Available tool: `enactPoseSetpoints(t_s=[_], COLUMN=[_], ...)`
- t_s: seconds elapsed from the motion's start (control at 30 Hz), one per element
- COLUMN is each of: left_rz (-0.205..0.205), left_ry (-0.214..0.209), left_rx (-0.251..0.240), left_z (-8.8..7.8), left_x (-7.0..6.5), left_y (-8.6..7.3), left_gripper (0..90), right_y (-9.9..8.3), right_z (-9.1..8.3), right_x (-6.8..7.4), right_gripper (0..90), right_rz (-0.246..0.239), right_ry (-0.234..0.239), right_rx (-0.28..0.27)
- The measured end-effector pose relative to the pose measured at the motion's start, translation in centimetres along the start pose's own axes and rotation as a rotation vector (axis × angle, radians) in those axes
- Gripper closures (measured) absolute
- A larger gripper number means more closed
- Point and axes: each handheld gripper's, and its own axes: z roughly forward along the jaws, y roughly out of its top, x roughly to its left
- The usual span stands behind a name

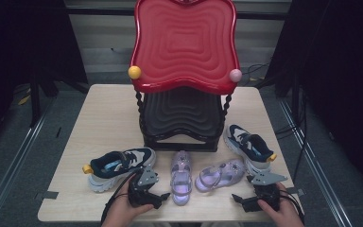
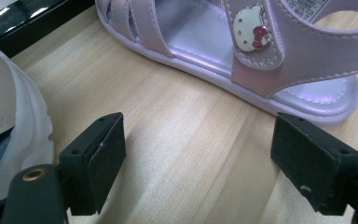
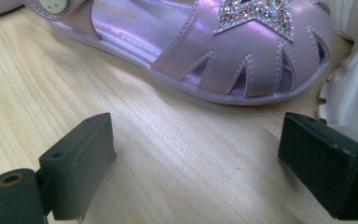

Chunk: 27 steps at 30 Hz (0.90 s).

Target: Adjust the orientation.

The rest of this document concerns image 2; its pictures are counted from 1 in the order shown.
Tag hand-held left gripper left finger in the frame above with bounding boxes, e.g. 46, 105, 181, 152
58, 112, 127, 217

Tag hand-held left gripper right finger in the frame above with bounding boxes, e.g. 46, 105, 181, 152
269, 112, 358, 217

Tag navy and white sneaker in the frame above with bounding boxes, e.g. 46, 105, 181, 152
0, 40, 54, 208

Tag red and black shoe rack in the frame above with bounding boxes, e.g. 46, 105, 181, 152
0, 0, 96, 59

